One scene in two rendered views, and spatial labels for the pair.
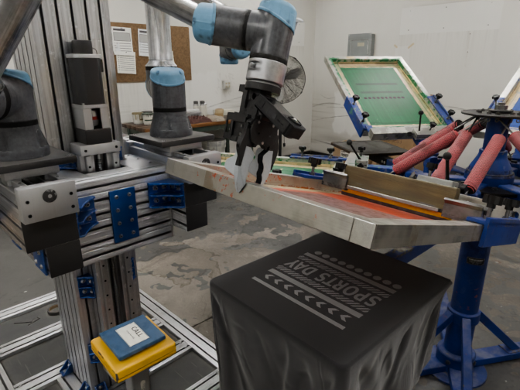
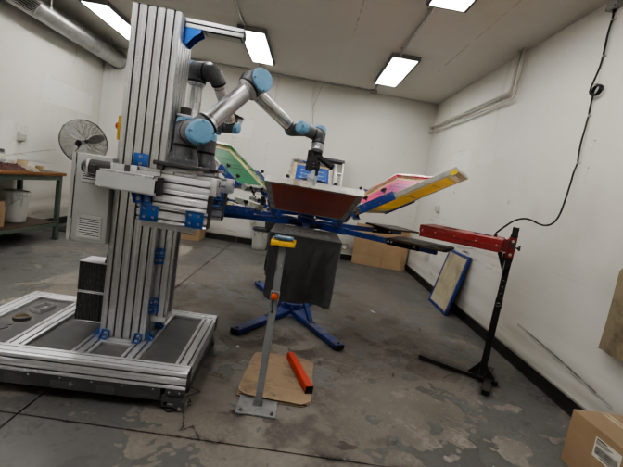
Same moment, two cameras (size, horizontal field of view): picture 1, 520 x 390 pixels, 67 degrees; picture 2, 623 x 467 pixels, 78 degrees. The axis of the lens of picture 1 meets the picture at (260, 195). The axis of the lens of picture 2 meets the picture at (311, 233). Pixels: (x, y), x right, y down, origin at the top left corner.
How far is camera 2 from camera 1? 1.87 m
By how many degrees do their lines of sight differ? 49
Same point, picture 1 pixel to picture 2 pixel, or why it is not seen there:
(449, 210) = not seen: hidden behind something
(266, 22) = (322, 132)
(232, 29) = (313, 132)
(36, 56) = (170, 110)
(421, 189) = not seen: hidden behind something
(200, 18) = (305, 126)
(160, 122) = (207, 159)
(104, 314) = (168, 274)
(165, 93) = (212, 144)
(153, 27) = (196, 107)
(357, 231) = (360, 193)
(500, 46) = (251, 148)
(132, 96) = not seen: outside the picture
